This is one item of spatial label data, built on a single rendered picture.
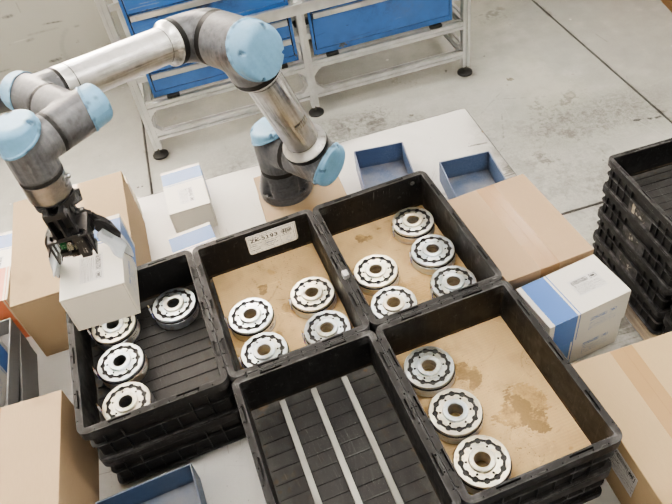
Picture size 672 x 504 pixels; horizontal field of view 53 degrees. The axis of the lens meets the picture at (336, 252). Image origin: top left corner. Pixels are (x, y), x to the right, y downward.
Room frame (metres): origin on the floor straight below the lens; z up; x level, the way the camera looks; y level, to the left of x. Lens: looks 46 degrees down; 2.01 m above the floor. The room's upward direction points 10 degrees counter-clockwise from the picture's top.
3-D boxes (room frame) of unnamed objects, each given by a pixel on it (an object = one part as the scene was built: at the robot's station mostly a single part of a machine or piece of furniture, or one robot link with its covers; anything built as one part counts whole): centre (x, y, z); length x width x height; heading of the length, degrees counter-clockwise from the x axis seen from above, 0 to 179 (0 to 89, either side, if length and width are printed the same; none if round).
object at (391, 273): (1.04, -0.08, 0.86); 0.10 x 0.10 x 0.01
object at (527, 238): (1.11, -0.43, 0.78); 0.30 x 0.22 x 0.16; 13
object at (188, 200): (1.56, 0.40, 0.75); 0.20 x 0.12 x 0.09; 10
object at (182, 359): (0.93, 0.44, 0.87); 0.40 x 0.30 x 0.11; 12
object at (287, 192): (1.49, 0.11, 0.83); 0.15 x 0.15 x 0.10
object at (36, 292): (1.33, 0.66, 0.80); 0.40 x 0.30 x 0.20; 10
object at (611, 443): (0.67, -0.23, 0.92); 0.40 x 0.30 x 0.02; 12
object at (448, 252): (1.07, -0.22, 0.86); 0.10 x 0.10 x 0.01
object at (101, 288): (0.96, 0.46, 1.10); 0.20 x 0.12 x 0.09; 8
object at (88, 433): (0.93, 0.44, 0.92); 0.40 x 0.30 x 0.02; 12
